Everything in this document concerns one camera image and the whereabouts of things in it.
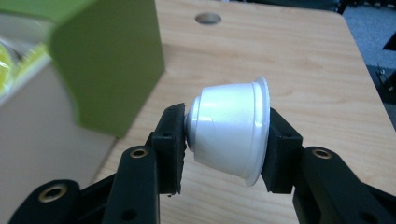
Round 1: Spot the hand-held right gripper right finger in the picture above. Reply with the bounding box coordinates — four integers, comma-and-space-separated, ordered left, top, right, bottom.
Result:
261, 106, 396, 224

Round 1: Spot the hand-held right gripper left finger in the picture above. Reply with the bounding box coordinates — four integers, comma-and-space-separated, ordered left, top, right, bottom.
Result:
102, 103, 188, 224

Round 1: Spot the white coffee capsule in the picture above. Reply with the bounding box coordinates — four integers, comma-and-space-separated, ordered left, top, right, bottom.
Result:
183, 76, 272, 188

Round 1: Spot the white cardboard capsule box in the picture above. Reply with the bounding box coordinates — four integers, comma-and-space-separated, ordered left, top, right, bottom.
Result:
0, 12, 119, 224

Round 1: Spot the green box with lid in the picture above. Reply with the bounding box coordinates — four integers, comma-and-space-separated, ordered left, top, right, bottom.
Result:
0, 0, 166, 140

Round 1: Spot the black stand with bolted base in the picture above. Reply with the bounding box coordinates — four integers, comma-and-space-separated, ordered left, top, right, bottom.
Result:
366, 31, 396, 105

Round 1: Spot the green-topped coffee capsule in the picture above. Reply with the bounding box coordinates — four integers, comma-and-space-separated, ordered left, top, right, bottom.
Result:
0, 42, 17, 97

